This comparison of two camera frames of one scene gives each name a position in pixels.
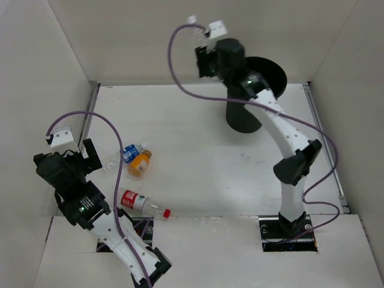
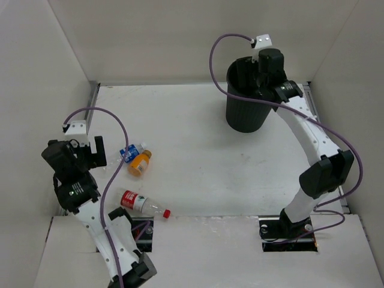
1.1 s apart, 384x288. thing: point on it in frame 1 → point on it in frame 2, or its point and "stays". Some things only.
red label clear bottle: x=143 y=204 stays
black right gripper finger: x=207 y=64 → x=248 y=72
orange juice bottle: x=139 y=163 stays
